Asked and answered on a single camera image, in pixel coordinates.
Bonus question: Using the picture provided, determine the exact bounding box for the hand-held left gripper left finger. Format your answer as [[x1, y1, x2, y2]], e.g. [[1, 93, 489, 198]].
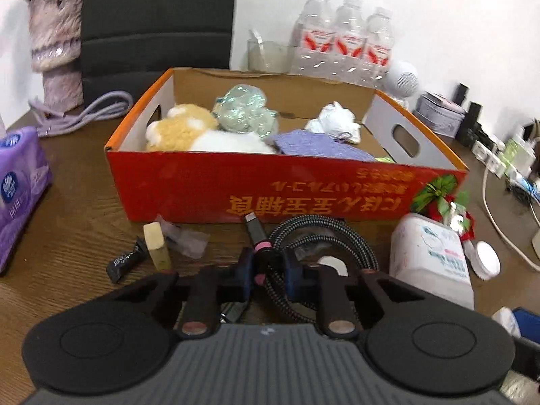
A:
[[139, 248, 256, 341]]

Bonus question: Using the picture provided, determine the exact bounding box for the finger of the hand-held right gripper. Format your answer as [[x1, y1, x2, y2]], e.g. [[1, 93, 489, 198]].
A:
[[510, 307, 540, 340], [515, 338, 540, 386]]

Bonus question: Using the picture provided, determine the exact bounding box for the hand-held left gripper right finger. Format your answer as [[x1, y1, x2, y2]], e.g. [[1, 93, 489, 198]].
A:
[[282, 252, 398, 341]]

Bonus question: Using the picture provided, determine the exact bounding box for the small white object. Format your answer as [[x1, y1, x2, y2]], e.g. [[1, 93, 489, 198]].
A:
[[491, 306, 520, 339]]

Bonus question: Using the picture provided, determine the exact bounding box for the white charger plug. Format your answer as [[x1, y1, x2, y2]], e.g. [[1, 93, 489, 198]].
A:
[[316, 255, 347, 277]]

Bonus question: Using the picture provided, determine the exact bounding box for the black pink lipstick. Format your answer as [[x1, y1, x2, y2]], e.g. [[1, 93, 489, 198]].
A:
[[244, 212, 271, 256]]

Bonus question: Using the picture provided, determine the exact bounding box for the black white braided cable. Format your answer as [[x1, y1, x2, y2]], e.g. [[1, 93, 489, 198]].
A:
[[219, 215, 380, 323]]

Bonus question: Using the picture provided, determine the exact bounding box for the clear plastic wrapper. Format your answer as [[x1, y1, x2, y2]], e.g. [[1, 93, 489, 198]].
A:
[[155, 214, 210, 259]]

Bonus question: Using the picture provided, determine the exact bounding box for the white jar lid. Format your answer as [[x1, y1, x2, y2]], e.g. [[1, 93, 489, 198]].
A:
[[463, 240, 501, 280]]

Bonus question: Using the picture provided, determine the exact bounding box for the beige eraser block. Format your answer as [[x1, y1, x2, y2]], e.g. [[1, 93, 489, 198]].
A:
[[142, 220, 173, 271]]

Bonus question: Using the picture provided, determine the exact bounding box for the red cardboard box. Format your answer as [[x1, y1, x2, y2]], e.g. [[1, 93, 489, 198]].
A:
[[105, 66, 470, 223]]

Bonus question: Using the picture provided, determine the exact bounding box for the small black packet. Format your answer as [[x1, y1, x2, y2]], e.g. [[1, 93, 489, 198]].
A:
[[109, 238, 149, 284]]

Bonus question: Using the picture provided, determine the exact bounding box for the translucent plastic jar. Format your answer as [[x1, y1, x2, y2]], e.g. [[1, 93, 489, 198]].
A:
[[388, 213, 475, 309]]

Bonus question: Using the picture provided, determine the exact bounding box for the purple burlap pouch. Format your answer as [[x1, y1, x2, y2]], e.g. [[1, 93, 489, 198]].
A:
[[270, 130, 376, 162]]

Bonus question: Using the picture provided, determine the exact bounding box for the alpaca plush toy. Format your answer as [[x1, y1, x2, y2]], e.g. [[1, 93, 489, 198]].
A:
[[144, 103, 277, 155]]

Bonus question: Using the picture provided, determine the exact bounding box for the white tissue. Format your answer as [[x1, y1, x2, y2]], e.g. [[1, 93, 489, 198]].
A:
[[304, 101, 362, 143]]

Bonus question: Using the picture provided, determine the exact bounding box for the red green festive decoration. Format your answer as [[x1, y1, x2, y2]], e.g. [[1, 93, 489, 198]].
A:
[[411, 175, 477, 243]]

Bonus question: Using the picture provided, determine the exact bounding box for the white power strip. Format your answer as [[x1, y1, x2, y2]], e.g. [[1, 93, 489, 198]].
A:
[[471, 135, 513, 178]]

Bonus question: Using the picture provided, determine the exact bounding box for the green spray bottle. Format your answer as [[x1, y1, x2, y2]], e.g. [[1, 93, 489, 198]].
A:
[[504, 137, 526, 165]]

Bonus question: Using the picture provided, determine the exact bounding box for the white charger block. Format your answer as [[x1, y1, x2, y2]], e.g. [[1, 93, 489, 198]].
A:
[[519, 122, 540, 165]]

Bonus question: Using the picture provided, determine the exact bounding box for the grey tin box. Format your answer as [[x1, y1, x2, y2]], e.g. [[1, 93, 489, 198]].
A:
[[413, 91, 467, 138]]

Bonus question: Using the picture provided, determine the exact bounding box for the glass cup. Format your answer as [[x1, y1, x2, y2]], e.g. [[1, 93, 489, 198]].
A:
[[247, 39, 296, 72]]

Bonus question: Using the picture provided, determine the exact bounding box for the white robot speaker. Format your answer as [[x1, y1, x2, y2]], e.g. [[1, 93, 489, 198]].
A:
[[386, 60, 420, 108]]

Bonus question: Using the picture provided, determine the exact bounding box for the clear plastic spoon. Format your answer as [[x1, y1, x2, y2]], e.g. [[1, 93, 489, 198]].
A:
[[249, 29, 267, 70]]

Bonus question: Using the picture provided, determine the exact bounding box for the water bottle red label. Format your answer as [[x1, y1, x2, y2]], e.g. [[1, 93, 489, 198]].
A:
[[363, 7, 396, 85], [291, 0, 334, 77], [331, 0, 364, 83]]

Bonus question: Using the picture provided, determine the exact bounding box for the purple tissue pack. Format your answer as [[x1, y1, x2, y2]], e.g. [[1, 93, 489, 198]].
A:
[[0, 114, 55, 277]]

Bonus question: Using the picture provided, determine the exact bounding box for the fuzzy purple vase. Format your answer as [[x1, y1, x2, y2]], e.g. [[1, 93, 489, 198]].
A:
[[27, 0, 85, 110]]

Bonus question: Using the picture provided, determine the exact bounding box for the white power cable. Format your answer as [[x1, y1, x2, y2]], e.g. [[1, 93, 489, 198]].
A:
[[482, 164, 540, 273]]

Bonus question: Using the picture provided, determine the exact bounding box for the purple cable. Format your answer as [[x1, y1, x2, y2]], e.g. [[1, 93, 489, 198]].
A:
[[29, 91, 133, 138]]

